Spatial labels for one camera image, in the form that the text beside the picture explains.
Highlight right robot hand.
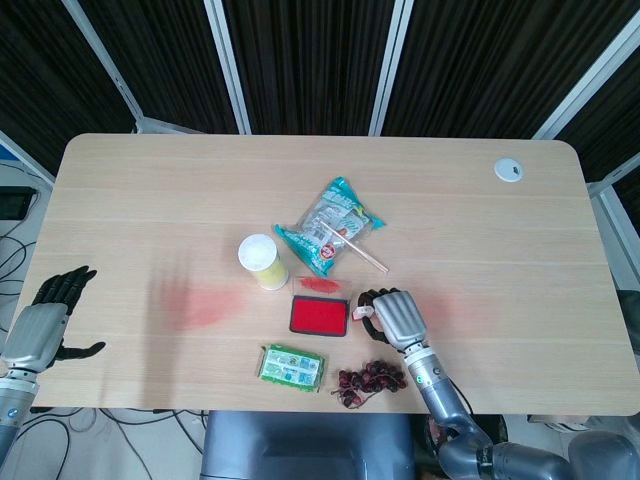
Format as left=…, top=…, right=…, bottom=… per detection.
left=355, top=287, right=431, bottom=354

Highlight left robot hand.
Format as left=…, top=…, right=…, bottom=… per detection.
left=2, top=265, right=107, bottom=374

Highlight red ink pad clear lid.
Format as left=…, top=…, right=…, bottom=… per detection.
left=288, top=274, right=354, bottom=337

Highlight dark red grape bunch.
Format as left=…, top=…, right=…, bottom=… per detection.
left=331, top=359, right=409, bottom=409

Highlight wrapped wooden chopsticks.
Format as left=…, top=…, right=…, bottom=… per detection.
left=319, top=221, right=391, bottom=275

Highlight green tissue pack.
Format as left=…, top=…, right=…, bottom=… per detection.
left=255, top=342, right=329, bottom=396

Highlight teal snack bag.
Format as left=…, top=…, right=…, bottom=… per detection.
left=272, top=174, right=389, bottom=279

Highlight black electronic device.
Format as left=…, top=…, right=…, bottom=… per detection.
left=0, top=187, right=39, bottom=220

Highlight clear tennis ball tube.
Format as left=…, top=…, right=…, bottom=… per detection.
left=237, top=232, right=290, bottom=292

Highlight grey robot torso base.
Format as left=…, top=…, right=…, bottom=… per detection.
left=202, top=410, right=417, bottom=480

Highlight dark partition panel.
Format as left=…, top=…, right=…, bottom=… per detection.
left=554, top=49, right=640, bottom=181
left=224, top=0, right=396, bottom=136
left=387, top=0, right=640, bottom=136
left=79, top=0, right=239, bottom=134
left=0, top=0, right=139, bottom=179

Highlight white desk cable grommet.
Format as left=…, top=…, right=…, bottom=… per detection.
left=493, top=157, right=524, bottom=183

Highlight white partition frame post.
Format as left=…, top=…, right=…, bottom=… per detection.
left=203, top=0, right=251, bottom=135
left=58, top=0, right=149, bottom=134
left=529, top=22, right=640, bottom=141
left=369, top=0, right=417, bottom=136

